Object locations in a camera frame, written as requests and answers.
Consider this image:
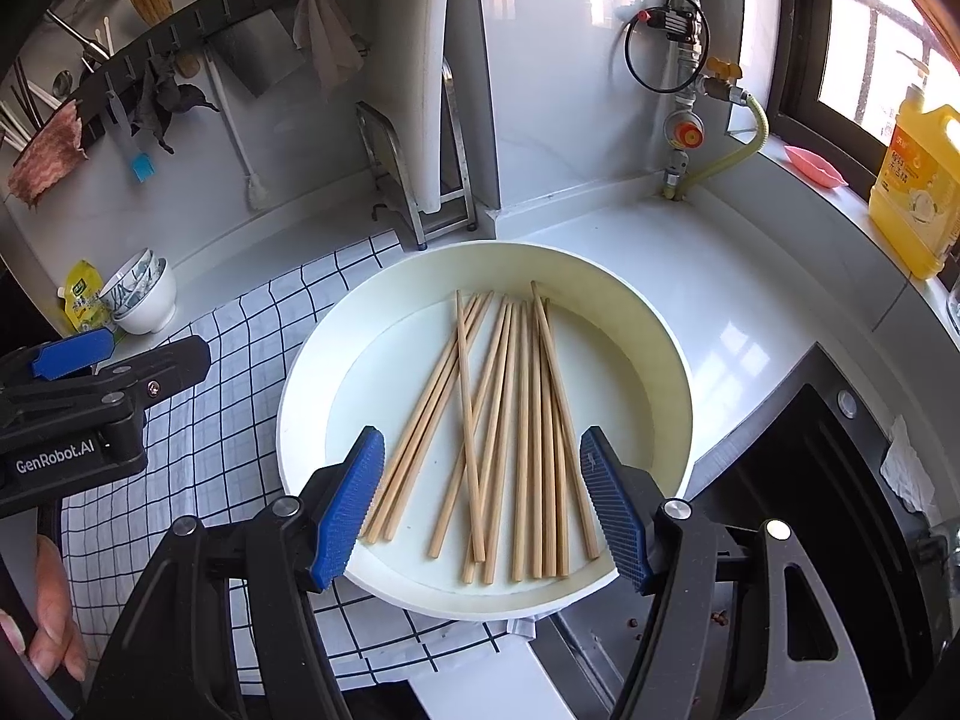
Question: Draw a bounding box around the white cutting board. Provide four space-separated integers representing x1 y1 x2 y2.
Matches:
364 0 502 233

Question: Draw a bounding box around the white round basin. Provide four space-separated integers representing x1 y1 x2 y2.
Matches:
276 241 695 622

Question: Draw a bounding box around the white hanging cloth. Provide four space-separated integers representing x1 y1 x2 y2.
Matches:
292 0 368 102

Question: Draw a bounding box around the pink striped rag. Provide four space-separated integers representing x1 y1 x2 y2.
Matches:
7 101 87 207

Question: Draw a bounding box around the person's left hand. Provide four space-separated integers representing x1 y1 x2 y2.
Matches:
0 536 87 683

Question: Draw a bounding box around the black wall hook rail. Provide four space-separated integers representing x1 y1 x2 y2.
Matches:
67 0 357 147

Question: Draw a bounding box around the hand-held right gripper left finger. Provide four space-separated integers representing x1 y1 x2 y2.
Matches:
79 426 387 720

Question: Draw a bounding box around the dark window frame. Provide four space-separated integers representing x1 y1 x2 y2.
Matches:
772 0 960 166

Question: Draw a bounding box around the black cable loop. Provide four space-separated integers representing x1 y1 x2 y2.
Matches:
624 0 710 95

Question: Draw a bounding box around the dark hanging cloth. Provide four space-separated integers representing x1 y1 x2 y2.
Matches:
131 52 222 155

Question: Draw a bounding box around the pink dish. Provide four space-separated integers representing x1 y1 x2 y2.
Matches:
784 144 850 188

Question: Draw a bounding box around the white black-checked cloth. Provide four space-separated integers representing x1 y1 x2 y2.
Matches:
60 229 541 695

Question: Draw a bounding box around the orange gas regulator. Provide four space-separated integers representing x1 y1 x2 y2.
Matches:
664 105 706 151

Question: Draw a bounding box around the large white bowl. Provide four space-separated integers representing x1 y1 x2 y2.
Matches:
112 259 179 336

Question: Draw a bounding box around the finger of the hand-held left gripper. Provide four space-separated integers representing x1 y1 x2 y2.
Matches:
0 335 212 428
0 328 117 391

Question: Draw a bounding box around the pile of wooden chopsticks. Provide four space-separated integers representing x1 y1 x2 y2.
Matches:
358 281 602 586

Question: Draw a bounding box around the metal cleaver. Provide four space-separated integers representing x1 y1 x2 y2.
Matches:
202 4 305 98

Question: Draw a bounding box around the blue silicone brush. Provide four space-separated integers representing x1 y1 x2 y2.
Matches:
105 90 157 182

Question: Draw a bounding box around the yellowish gas hose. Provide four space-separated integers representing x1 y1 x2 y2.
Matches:
679 94 770 192

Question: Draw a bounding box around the yellow seasoning pouch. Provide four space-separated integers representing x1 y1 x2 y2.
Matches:
58 261 113 332

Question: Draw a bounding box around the yellow detergent bottle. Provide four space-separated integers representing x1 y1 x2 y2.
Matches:
868 85 960 280

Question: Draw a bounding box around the blue patterned bowl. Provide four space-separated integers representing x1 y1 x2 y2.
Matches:
97 247 158 308
112 255 170 312

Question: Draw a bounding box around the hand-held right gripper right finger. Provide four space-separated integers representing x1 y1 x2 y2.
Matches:
579 426 875 720

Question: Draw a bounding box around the metal ladle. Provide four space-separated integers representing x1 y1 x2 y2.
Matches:
45 7 110 65

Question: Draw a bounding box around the metal cutting board rack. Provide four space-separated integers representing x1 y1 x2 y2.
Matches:
355 60 481 250

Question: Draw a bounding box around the white-handled dish brush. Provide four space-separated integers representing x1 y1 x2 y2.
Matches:
202 52 272 212

